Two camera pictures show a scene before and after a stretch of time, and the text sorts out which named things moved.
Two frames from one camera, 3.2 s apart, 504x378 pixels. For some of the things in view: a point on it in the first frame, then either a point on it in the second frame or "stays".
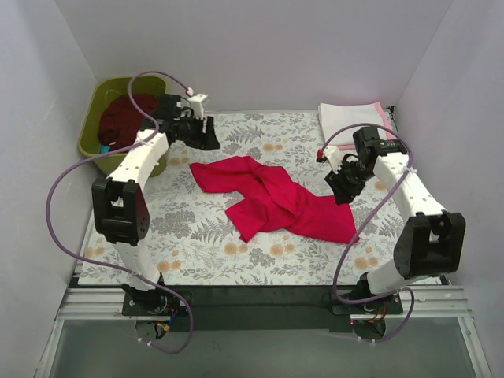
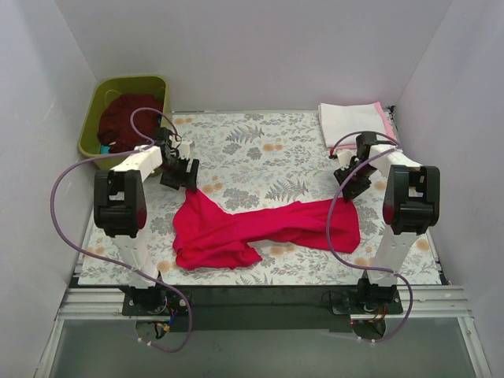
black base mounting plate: [362, 309] stays
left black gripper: [202, 131] to [179, 173]
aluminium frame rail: [97, 304] stays
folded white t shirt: [331, 116] stays
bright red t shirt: [266, 206] to [209, 236]
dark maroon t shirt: [119, 121] stays
